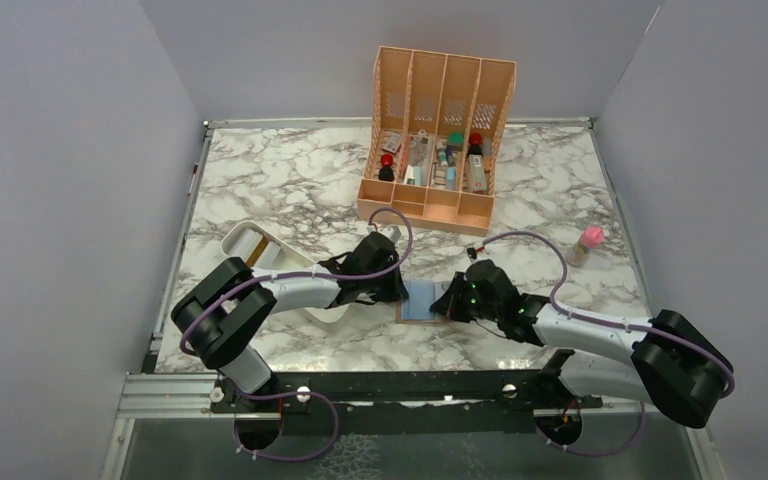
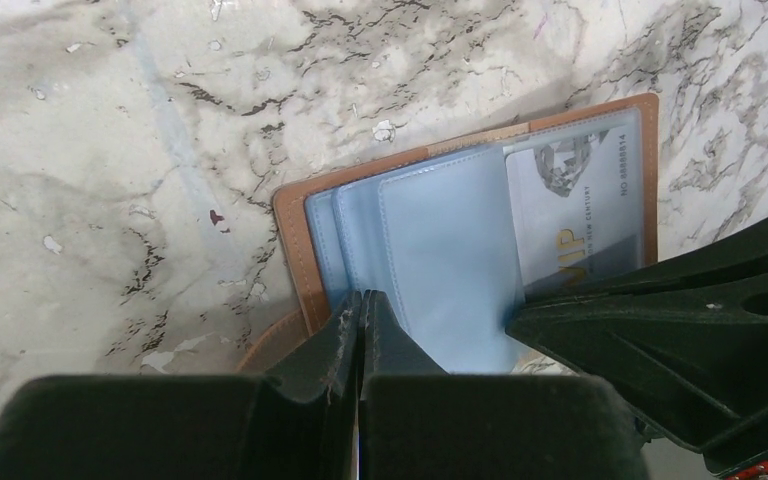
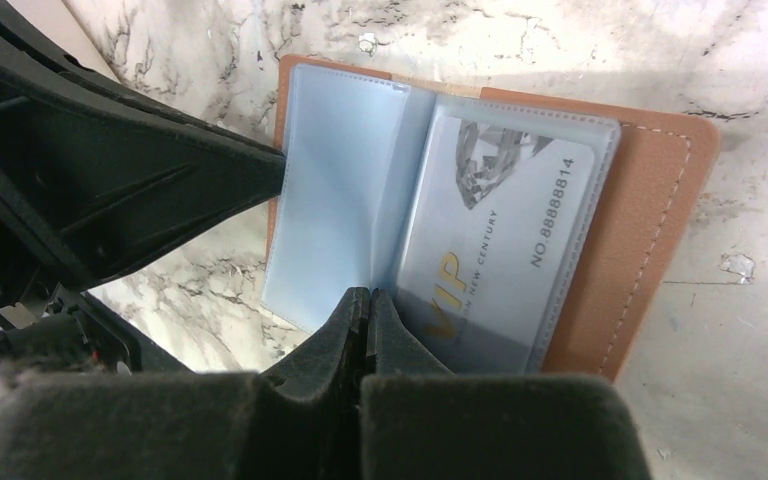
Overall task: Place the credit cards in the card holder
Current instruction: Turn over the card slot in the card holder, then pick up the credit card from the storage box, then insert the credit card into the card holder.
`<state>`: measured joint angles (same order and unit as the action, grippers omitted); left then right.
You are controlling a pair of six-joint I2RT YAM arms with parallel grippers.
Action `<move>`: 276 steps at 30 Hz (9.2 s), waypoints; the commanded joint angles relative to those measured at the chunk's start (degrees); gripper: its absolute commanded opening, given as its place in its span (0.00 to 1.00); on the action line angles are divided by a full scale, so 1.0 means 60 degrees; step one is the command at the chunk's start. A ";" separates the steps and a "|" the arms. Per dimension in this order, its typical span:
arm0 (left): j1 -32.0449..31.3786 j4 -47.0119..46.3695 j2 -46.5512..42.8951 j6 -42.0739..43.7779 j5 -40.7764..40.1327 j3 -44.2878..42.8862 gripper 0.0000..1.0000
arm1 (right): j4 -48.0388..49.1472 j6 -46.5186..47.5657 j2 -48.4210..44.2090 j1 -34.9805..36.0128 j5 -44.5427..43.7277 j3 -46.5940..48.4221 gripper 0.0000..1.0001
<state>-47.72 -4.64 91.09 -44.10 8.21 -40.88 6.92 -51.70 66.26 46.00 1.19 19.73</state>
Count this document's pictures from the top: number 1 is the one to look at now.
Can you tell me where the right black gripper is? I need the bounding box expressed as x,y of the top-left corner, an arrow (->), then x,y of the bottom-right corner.
430,271 -> 501,323

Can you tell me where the brown leather card holder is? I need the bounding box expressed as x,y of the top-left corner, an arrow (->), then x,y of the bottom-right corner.
396,279 -> 450,324

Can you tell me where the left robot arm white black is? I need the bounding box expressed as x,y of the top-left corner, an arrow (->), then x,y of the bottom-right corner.
170,232 -> 409,411

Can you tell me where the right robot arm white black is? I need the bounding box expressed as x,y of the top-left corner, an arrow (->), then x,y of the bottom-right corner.
429,260 -> 734,429

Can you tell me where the stack of cards in tray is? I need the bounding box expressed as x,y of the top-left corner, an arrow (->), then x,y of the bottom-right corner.
229,228 -> 281,269

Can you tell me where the red black stamp left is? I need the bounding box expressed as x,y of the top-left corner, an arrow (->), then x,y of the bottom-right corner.
378,153 -> 395,182

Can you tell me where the red black stamp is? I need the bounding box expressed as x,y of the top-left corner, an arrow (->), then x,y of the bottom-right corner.
467,132 -> 484,156
378,153 -> 395,182

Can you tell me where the white plastic tray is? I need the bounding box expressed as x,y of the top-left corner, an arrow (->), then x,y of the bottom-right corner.
220,221 -> 349,331

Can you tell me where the green cap bottle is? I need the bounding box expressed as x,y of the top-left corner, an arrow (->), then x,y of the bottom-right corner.
446,132 -> 464,151

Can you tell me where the red black stamp right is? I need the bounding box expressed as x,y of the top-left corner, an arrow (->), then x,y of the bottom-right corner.
467,132 -> 484,156

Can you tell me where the peach desk organizer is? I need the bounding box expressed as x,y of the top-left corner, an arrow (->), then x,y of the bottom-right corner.
357,46 -> 517,236

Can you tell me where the pink cap small bottle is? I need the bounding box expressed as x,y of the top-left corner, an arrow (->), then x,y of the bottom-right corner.
566,226 -> 605,267

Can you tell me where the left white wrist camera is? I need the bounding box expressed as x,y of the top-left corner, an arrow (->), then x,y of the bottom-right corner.
374,225 -> 402,244

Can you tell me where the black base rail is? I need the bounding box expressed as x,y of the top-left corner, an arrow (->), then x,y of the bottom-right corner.
210,369 -> 602,436

